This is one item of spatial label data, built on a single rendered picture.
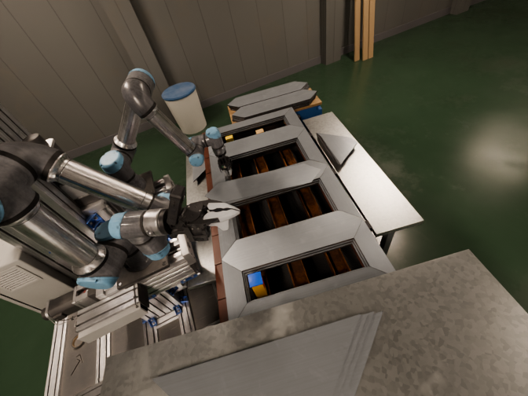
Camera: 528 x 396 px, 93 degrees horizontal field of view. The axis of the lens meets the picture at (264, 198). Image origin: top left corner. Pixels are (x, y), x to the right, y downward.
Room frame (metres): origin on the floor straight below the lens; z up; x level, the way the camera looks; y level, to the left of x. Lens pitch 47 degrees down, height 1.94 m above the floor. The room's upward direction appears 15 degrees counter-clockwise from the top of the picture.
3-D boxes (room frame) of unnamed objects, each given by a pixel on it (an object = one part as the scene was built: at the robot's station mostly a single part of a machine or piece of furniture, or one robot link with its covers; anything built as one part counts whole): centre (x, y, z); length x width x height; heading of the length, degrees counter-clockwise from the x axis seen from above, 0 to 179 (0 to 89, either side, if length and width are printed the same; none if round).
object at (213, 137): (1.27, 0.18, 1.16); 0.09 x 0.08 x 0.11; 86
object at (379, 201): (1.24, -0.63, 0.73); 1.20 x 0.26 x 0.03; 1
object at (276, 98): (2.15, -0.30, 0.82); 0.80 x 0.40 x 0.06; 91
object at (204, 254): (1.31, 0.45, 0.66); 1.30 x 0.20 x 0.03; 1
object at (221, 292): (1.12, 0.32, 0.80); 1.62 x 0.04 x 0.06; 1
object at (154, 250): (0.51, 0.37, 1.33); 0.11 x 0.08 x 0.11; 167
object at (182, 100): (3.59, 0.75, 0.29); 0.48 x 0.48 x 0.58
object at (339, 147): (1.39, -0.62, 0.77); 0.45 x 0.20 x 0.04; 1
